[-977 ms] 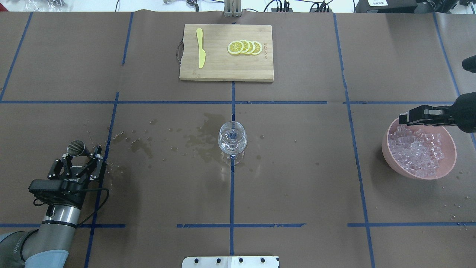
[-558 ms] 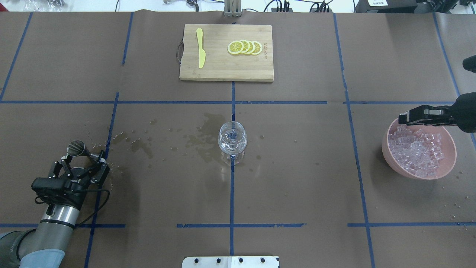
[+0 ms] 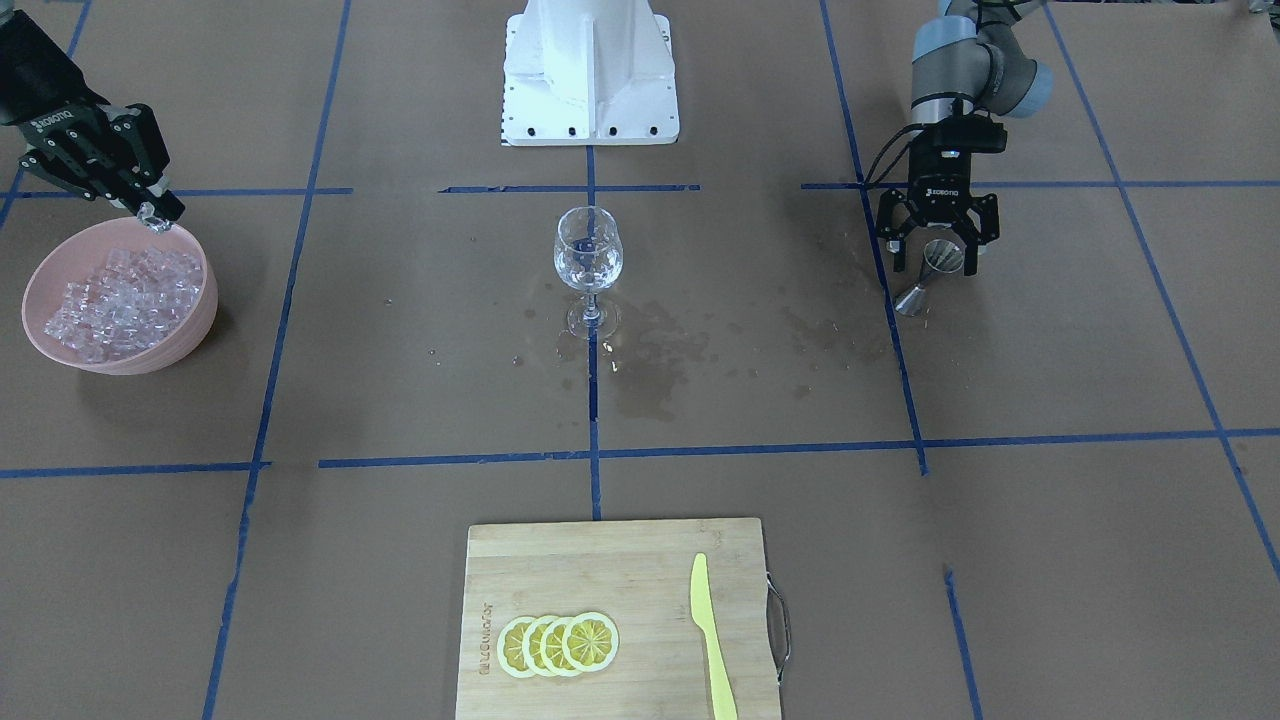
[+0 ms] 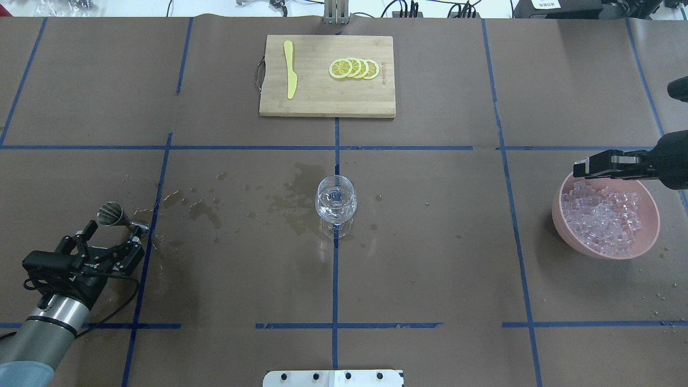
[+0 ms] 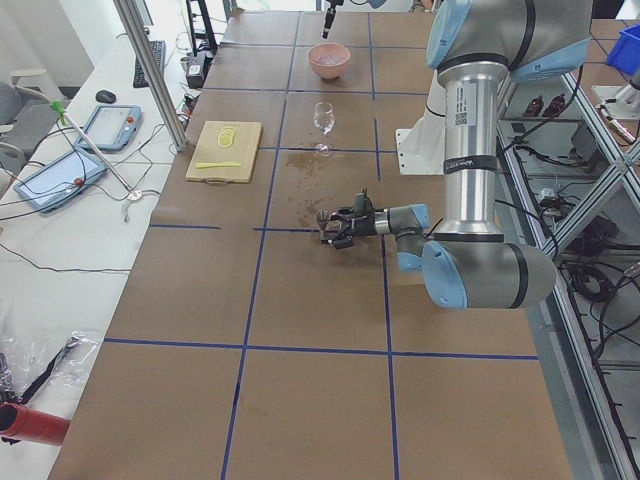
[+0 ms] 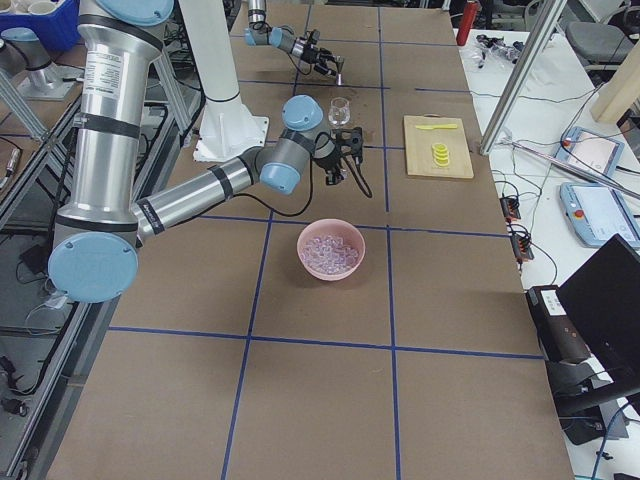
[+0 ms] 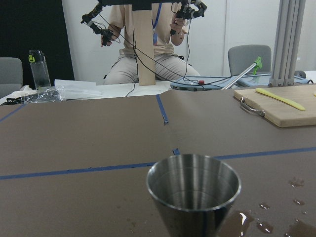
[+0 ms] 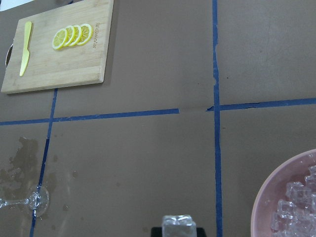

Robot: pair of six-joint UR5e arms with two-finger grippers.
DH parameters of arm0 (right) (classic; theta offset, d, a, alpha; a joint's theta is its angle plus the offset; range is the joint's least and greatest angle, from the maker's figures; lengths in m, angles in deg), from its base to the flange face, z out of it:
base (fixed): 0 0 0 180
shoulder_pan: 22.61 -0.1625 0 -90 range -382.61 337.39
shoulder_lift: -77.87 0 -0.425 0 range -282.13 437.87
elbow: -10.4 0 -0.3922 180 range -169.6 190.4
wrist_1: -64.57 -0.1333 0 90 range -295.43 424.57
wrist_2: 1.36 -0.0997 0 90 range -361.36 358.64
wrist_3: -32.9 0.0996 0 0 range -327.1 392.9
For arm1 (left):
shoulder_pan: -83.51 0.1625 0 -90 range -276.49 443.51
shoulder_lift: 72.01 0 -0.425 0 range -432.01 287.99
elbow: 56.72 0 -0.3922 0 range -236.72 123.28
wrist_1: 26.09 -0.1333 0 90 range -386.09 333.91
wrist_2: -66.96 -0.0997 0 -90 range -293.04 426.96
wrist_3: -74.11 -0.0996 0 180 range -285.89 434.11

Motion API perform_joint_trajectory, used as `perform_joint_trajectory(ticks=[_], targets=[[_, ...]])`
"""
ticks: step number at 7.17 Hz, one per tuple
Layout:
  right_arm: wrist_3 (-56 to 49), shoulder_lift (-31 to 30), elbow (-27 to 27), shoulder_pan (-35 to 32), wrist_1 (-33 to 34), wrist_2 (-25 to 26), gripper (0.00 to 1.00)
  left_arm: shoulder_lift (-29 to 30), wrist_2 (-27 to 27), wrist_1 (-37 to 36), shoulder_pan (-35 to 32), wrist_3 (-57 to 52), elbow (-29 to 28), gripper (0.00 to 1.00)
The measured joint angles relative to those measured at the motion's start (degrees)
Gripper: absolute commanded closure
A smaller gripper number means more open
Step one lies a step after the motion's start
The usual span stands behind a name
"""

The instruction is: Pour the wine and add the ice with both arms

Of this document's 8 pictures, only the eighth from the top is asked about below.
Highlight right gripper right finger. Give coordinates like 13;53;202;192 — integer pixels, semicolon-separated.
197;227;206;237

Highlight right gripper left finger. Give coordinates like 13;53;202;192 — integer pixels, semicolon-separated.
151;227;162;237

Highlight clear ice cube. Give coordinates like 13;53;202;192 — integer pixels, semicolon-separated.
161;215;197;237

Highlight pink bowl of ice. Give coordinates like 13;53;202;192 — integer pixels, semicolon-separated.
250;149;316;237

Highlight clear wine glass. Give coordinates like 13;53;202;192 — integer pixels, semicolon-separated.
0;185;50;217

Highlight bamboo cutting board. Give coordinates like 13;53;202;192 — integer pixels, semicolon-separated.
1;0;114;94

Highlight lemon slices stack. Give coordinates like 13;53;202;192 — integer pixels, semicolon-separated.
51;23;93;50

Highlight yellow plastic knife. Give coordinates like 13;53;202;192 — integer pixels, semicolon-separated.
19;21;32;77

